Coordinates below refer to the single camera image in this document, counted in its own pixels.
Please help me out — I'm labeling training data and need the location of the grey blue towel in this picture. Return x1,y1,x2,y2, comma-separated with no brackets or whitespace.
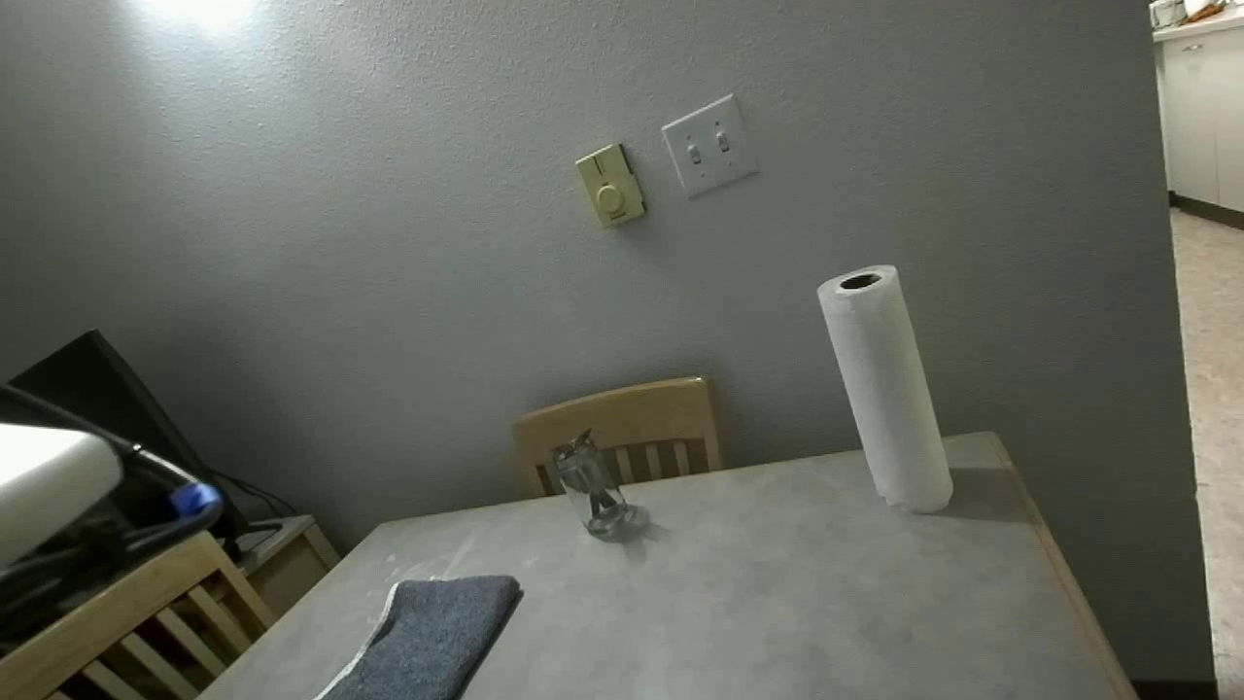
316,575,524,700

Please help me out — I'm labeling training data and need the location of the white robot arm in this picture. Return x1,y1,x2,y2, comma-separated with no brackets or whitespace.
0,385,226,618

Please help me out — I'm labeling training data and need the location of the white paper towel roll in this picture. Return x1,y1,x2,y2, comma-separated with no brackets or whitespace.
815,264,954,514

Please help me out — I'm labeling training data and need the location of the wooden chair behind table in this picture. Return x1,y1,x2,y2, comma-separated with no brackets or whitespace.
515,376,723,494

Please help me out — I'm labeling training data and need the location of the small wooden side table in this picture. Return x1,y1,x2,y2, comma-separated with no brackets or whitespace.
239,514,337,615

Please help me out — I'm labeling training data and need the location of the black monitor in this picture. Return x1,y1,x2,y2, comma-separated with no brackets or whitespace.
0,332,284,532

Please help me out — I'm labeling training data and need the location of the wooden chair at left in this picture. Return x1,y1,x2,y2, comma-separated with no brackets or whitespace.
0,532,274,700

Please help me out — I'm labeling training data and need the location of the white kitchen cabinet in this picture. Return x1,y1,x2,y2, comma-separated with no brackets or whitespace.
1156,7,1244,215

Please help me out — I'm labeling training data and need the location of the beige dimmer switch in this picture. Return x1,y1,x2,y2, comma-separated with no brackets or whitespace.
576,142,644,229

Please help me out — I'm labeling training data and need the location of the white double light switch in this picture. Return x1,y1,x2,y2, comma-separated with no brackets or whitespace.
662,92,760,199

